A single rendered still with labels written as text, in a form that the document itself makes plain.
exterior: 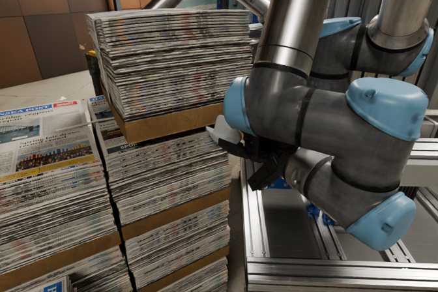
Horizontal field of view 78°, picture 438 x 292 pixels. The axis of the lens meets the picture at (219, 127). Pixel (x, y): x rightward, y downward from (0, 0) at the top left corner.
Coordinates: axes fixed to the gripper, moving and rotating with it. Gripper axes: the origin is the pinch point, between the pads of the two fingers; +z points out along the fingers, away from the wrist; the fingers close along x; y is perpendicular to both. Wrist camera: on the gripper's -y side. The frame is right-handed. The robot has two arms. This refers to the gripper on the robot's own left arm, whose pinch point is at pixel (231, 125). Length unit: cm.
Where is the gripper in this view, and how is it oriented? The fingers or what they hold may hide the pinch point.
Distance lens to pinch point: 58.6
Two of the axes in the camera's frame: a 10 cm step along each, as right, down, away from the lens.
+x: -8.6, 2.3, -4.5
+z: -5.1, -4.0, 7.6
